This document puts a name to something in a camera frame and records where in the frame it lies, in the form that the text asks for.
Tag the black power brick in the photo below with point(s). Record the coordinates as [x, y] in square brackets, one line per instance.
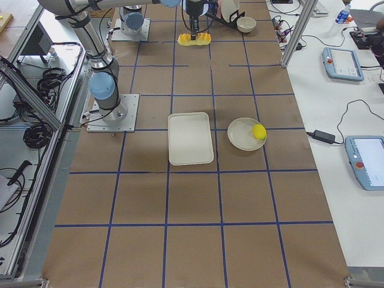
[323, 136]

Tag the white rectangular tray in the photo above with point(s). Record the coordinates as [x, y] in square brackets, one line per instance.
[189, 138]

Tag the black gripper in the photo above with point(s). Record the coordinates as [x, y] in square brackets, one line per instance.
[193, 8]

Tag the black dish rack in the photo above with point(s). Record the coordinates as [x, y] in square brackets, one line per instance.
[214, 13]

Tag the white shallow bowl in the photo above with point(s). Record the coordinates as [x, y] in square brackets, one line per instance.
[240, 134]

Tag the blue teach pendant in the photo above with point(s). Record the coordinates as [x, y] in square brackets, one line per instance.
[342, 64]
[365, 155]

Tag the cream white plate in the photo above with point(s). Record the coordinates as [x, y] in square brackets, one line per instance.
[228, 7]

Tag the yellow lemon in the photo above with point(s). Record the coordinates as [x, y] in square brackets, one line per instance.
[259, 132]

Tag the plastic water bottle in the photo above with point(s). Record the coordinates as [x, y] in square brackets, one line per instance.
[339, 21]

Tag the small cream bowl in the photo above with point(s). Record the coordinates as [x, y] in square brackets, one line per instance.
[246, 24]

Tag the grey connector box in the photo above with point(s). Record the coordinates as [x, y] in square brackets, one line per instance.
[282, 30]

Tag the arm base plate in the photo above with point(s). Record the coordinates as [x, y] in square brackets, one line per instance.
[121, 119]
[122, 33]

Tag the orange striped bread loaf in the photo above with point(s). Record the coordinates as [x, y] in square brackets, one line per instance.
[201, 39]

